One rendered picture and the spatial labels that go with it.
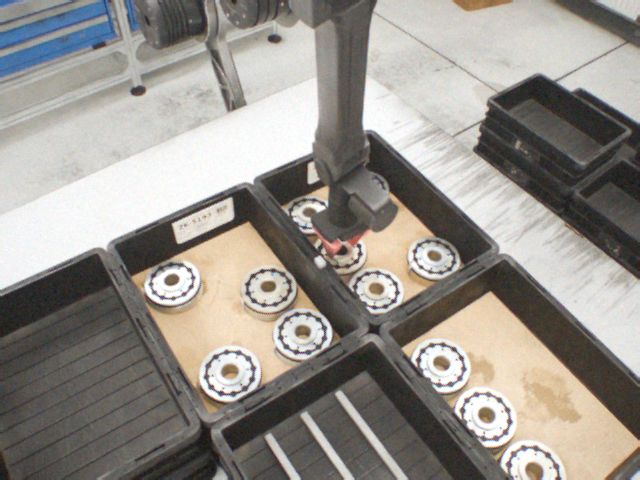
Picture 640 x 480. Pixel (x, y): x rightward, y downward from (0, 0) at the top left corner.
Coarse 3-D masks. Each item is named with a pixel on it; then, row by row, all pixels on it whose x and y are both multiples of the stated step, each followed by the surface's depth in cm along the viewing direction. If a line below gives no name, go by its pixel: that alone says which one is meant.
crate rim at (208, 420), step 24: (168, 216) 104; (120, 240) 100; (120, 264) 96; (312, 264) 98; (336, 288) 95; (144, 312) 91; (360, 336) 90; (168, 360) 85; (312, 360) 87; (264, 384) 84
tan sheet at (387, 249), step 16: (320, 192) 123; (400, 208) 121; (400, 224) 118; (416, 224) 118; (368, 240) 115; (384, 240) 115; (400, 240) 115; (416, 240) 116; (368, 256) 112; (384, 256) 113; (400, 256) 113; (400, 272) 110; (416, 288) 108
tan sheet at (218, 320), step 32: (192, 256) 111; (224, 256) 111; (256, 256) 111; (224, 288) 106; (160, 320) 101; (192, 320) 102; (224, 320) 102; (256, 320) 102; (192, 352) 98; (256, 352) 98; (192, 384) 94
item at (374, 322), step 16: (384, 144) 119; (304, 160) 115; (400, 160) 116; (256, 176) 111; (272, 176) 112; (416, 176) 113; (432, 192) 111; (288, 224) 104; (304, 240) 101; (480, 256) 101; (336, 272) 97; (464, 272) 98; (432, 288) 96; (400, 304) 94; (368, 320) 91; (384, 320) 92
